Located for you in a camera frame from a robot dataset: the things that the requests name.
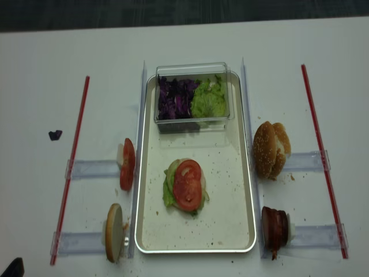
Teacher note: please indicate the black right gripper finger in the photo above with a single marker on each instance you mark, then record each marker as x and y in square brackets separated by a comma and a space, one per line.
[15, 268]

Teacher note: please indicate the white tomato holder block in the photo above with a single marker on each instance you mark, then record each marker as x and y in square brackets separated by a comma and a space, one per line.
[119, 156]

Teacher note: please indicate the green lettuce leaf on bun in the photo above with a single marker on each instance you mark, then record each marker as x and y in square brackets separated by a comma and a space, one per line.
[168, 187]

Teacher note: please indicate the green lettuce in container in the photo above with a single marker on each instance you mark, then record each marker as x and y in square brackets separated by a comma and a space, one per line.
[209, 99]

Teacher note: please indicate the dark red meat patties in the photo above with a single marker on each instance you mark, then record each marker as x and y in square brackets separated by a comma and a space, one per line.
[275, 229]

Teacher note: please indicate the standing plain bun half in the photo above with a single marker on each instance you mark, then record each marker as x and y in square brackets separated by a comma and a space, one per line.
[114, 233]

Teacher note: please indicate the stray purple cabbage scrap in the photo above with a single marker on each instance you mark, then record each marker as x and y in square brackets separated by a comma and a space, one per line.
[55, 136]

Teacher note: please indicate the left red strip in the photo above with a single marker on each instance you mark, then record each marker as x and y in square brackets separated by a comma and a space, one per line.
[55, 242]

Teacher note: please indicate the red strip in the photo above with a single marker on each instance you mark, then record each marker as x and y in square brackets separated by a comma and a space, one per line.
[55, 242]
[339, 226]

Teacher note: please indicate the bottom bun on tray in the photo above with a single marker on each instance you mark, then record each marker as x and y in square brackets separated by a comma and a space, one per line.
[203, 181]

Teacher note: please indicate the silver metal tray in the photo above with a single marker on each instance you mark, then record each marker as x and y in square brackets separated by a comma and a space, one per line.
[226, 224]

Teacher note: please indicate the purple cabbage pieces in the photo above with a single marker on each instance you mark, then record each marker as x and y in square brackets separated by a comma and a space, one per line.
[175, 98]

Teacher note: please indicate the clear plastic salad container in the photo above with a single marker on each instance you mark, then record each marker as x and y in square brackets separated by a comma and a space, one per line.
[199, 72]

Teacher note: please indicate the white patty holder block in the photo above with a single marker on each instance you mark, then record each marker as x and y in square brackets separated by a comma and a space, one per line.
[291, 229]

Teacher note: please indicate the sesame bun top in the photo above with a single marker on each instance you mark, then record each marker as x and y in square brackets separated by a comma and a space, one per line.
[264, 149]

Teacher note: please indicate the torn bun half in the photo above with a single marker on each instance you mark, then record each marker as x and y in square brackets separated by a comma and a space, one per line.
[283, 149]

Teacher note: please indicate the right long clear divider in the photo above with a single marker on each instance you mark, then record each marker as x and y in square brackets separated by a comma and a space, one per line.
[253, 173]

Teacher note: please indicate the right red strip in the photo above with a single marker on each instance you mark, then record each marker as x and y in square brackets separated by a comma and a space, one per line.
[339, 226]

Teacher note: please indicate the lower left clear rail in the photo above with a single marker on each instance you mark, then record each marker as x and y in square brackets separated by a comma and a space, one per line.
[67, 243]

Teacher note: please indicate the clear rail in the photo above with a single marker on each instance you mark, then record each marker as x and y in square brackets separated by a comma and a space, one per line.
[67, 243]
[86, 169]
[307, 162]
[332, 236]

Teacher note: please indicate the upper left clear rail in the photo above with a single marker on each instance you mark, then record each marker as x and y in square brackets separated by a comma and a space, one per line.
[86, 169]

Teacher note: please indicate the lower right clear rail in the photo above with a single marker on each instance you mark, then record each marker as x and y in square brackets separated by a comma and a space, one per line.
[332, 236]

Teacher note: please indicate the upper right clear rail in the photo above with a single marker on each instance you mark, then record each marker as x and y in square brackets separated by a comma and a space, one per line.
[307, 162]

